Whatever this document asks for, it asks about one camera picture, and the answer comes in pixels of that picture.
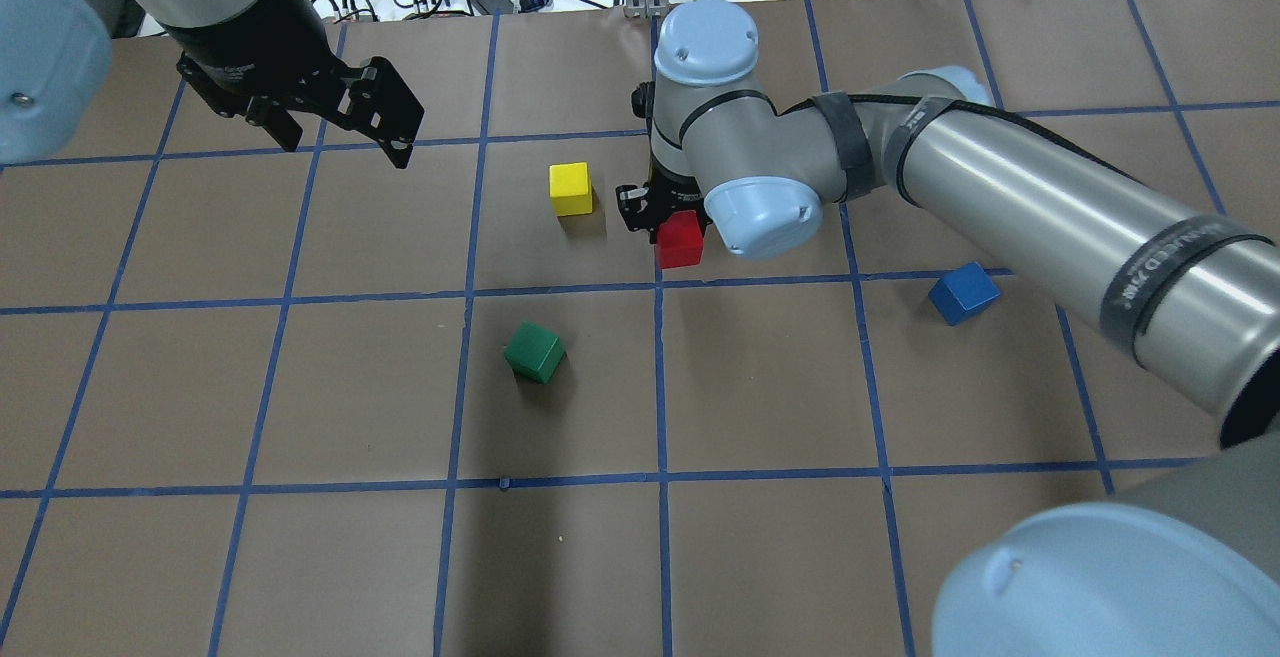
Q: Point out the red wooden block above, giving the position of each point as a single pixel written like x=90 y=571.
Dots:
x=680 y=241

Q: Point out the blue wooden block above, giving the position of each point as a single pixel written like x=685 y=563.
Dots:
x=963 y=293

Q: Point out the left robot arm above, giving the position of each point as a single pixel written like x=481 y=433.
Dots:
x=56 y=55

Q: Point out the green wooden block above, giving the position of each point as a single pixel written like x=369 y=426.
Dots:
x=534 y=352

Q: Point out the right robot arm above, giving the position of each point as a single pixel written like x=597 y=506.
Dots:
x=1183 y=565

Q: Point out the yellow wooden block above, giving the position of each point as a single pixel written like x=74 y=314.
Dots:
x=570 y=189

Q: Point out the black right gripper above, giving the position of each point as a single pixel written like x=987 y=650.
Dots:
x=640 y=208

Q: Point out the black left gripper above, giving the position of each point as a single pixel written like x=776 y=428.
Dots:
x=262 y=49

